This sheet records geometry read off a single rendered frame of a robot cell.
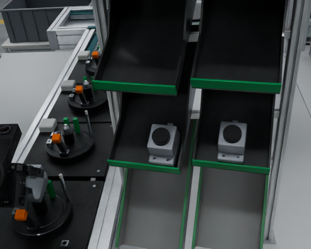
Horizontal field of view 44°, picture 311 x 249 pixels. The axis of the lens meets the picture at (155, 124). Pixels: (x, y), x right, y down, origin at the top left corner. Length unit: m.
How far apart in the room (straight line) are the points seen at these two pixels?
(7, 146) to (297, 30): 0.54
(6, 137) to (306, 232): 0.73
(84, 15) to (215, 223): 1.62
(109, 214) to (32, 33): 2.06
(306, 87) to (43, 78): 1.10
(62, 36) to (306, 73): 1.14
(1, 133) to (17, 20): 2.11
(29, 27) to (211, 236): 2.25
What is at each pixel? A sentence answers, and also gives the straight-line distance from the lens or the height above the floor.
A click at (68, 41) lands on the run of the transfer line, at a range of 2.01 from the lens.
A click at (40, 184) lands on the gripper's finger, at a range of 0.84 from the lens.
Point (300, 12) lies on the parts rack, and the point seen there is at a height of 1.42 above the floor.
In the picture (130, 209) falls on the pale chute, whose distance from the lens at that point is 0.83.
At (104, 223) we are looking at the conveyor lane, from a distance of 0.94.
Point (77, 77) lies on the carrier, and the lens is 1.50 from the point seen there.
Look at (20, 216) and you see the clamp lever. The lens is 0.85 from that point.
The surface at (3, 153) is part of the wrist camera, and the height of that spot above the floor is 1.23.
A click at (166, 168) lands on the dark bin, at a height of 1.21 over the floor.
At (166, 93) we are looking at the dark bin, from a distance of 0.58.
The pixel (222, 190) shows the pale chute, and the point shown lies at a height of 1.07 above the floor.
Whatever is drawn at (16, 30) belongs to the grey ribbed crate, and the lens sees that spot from 2.88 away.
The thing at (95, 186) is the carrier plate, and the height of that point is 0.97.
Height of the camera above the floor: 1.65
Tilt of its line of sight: 35 degrees down
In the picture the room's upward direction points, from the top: 5 degrees counter-clockwise
